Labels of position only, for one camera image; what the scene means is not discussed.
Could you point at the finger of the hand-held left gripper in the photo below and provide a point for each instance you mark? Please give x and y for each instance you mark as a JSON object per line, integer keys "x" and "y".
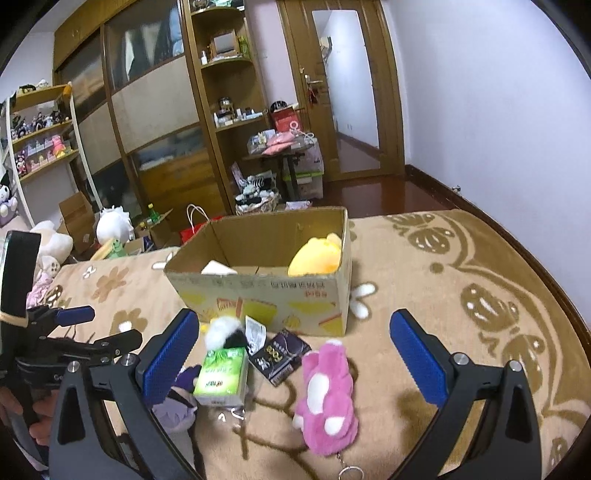
{"x": 74, "y": 315}
{"x": 115, "y": 341}

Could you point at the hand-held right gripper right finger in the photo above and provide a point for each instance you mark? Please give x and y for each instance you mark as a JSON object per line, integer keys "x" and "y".
{"x": 418, "y": 360}

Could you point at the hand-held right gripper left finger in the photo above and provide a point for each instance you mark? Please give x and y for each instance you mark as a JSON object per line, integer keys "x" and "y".
{"x": 170, "y": 357}

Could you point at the purple plush toy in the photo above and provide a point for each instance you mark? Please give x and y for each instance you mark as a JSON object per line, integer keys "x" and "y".
{"x": 180, "y": 406}

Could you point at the green tissue pack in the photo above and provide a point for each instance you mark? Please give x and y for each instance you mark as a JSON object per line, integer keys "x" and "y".
{"x": 221, "y": 376}

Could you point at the black white plush ball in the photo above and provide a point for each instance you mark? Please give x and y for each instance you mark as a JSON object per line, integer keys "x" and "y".
{"x": 226, "y": 332}

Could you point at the clear packet white label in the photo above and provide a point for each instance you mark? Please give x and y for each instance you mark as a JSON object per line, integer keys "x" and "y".
{"x": 255, "y": 334}

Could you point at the printed cardboard box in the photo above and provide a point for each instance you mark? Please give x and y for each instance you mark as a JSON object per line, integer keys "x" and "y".
{"x": 258, "y": 295}

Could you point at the black foil packet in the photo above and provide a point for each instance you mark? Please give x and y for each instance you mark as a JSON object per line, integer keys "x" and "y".
{"x": 281, "y": 355}

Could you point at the white soft toy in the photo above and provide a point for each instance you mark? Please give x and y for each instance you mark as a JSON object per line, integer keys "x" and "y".
{"x": 217, "y": 268}

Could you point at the person's left hand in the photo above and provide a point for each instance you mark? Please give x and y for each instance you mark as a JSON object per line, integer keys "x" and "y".
{"x": 44, "y": 424}

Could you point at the cream plush bear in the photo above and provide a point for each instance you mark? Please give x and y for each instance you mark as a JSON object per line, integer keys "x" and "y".
{"x": 53, "y": 244}

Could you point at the beige patterned blanket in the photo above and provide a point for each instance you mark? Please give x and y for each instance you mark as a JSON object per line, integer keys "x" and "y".
{"x": 438, "y": 286}

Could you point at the plain cardboard box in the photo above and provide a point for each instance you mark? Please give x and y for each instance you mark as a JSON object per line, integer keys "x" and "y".
{"x": 76, "y": 217}

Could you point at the green frog toy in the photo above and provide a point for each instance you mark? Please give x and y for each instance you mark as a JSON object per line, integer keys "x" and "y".
{"x": 116, "y": 248}

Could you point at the black purple plush doll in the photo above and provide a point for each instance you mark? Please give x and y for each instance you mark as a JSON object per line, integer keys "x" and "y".
{"x": 7, "y": 198}

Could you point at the white round plush doll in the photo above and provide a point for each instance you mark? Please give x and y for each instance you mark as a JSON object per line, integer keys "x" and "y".
{"x": 113, "y": 224}

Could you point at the open cardboard box with bottles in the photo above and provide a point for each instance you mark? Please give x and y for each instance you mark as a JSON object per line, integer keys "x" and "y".
{"x": 161, "y": 230}

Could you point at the green bottle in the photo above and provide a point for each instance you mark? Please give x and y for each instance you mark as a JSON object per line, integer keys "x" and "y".
{"x": 152, "y": 213}

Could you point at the yellow plush toy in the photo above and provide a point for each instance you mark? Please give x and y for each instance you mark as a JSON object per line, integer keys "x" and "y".
{"x": 318, "y": 256}

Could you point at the white figurine display shelf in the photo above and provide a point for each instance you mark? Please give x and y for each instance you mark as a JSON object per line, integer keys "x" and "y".
{"x": 41, "y": 134}

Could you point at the wicker basket of plush toys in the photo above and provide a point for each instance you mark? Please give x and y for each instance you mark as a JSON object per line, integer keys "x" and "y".
{"x": 256, "y": 196}

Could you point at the pink packets tray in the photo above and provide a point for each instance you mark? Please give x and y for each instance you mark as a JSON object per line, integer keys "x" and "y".
{"x": 298, "y": 205}

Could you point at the wooden wardrobe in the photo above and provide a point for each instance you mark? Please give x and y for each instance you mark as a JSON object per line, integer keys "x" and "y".
{"x": 152, "y": 106}

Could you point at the small dark wooden table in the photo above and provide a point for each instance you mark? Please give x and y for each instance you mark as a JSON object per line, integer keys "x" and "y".
{"x": 286, "y": 159}

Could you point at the pink cloth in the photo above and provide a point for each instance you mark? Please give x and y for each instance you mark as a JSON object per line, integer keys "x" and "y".
{"x": 279, "y": 145}

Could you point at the red paper bag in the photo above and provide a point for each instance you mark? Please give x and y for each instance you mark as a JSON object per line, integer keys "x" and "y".
{"x": 287, "y": 124}

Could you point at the wooden corner shelf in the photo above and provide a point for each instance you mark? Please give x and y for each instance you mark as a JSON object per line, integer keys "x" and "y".
{"x": 231, "y": 92}

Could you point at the black cap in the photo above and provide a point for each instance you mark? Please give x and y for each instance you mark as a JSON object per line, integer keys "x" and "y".
{"x": 279, "y": 106}

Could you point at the wooden door with mirror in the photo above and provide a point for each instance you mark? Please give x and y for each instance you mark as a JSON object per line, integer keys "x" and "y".
{"x": 341, "y": 83}

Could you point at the wooden framed mirror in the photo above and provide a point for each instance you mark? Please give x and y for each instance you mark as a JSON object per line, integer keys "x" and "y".
{"x": 224, "y": 44}

